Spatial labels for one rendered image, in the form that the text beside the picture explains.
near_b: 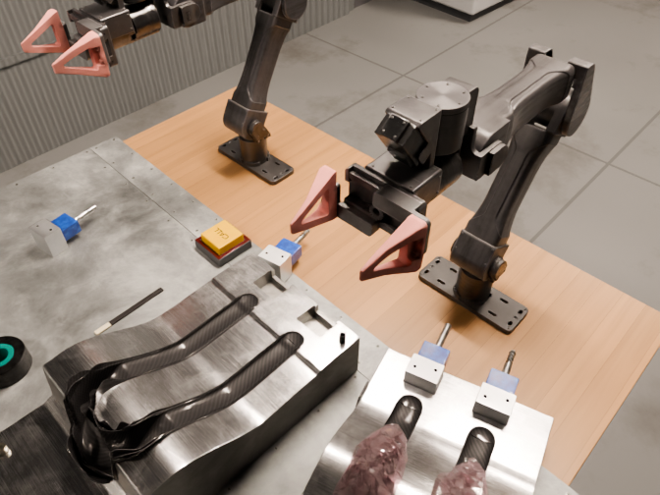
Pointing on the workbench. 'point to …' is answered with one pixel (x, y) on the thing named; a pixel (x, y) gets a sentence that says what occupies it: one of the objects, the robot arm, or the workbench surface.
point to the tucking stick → (128, 311)
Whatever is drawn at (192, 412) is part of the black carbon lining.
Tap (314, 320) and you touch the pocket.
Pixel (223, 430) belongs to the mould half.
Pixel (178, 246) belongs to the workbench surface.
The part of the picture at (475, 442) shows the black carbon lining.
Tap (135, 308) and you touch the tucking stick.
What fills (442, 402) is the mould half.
